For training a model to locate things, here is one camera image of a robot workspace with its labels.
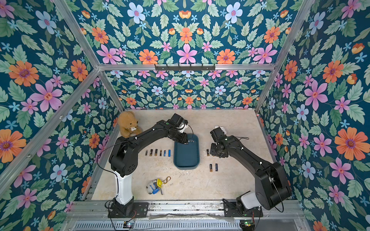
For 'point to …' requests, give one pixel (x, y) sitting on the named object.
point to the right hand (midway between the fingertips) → (215, 151)
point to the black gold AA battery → (207, 152)
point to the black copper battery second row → (211, 168)
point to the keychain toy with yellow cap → (154, 186)
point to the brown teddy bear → (127, 122)
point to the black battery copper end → (155, 153)
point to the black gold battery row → (161, 151)
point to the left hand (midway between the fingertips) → (187, 138)
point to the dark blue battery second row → (216, 167)
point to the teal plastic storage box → (186, 156)
